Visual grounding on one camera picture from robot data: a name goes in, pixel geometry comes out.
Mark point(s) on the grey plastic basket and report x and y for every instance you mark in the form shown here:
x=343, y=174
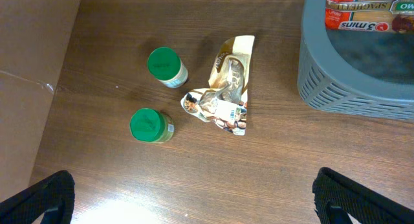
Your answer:
x=354, y=72

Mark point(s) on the brown white snack bag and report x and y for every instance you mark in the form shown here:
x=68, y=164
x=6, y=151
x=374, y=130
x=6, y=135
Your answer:
x=225, y=101

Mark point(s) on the green lid jar green contents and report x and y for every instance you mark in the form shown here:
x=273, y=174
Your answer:
x=151, y=126

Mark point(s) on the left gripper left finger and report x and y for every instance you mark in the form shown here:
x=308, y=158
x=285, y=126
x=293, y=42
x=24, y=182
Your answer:
x=52, y=198

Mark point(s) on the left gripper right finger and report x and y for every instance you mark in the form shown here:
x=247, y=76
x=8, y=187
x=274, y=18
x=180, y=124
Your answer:
x=339, y=199

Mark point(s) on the green lid jar white label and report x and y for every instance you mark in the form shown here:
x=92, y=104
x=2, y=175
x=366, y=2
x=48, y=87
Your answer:
x=167, y=67

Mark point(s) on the orange spaghetti packet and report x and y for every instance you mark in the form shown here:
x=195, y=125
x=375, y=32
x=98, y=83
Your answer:
x=394, y=16

